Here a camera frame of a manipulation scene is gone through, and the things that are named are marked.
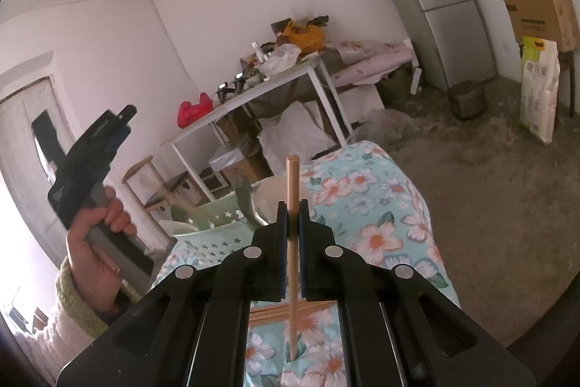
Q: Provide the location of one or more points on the pile of wooden chopsticks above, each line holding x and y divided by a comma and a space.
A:
269, 315

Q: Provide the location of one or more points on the person's left hand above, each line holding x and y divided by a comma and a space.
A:
86, 264

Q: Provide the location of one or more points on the large cardboard box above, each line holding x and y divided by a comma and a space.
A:
543, 22

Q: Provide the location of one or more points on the single light wood chopstick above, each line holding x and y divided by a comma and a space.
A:
293, 187

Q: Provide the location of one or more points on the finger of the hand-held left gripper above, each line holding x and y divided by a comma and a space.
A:
124, 117

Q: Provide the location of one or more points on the floral blue tablecloth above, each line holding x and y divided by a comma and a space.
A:
385, 233

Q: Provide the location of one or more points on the white long table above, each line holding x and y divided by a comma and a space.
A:
253, 90

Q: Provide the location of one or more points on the yellow plastic bag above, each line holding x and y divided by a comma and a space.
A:
308, 37

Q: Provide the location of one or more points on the person's left forearm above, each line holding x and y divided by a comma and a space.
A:
59, 323

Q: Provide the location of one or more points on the white soup spoon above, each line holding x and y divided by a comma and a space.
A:
272, 196

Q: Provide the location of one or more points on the red plastic bag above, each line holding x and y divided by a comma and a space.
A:
192, 112

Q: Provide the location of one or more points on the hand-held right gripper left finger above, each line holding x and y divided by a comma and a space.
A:
282, 242

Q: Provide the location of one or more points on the wooden chair dark seat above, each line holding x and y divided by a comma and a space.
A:
172, 187

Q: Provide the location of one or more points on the white plastic bag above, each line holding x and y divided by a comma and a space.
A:
281, 59

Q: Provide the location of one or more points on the dark green sack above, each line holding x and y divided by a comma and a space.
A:
394, 87

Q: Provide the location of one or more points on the white woven sack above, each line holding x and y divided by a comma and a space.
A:
294, 133

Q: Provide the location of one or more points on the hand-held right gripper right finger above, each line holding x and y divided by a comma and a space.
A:
304, 260

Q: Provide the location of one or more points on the metal spoon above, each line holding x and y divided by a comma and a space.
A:
247, 201

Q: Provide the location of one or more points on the clear plastic bag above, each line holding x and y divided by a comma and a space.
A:
385, 126

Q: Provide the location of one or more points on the small cardboard box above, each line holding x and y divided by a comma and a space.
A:
247, 174

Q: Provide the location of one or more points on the clear plastic bottle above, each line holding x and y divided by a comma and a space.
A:
258, 54

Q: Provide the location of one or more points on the green star-cutout utensil holder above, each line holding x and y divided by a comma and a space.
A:
208, 242

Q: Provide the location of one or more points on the white wooden door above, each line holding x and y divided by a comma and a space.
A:
18, 142

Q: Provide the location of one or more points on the yellow-green rice bag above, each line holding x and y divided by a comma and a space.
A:
539, 97

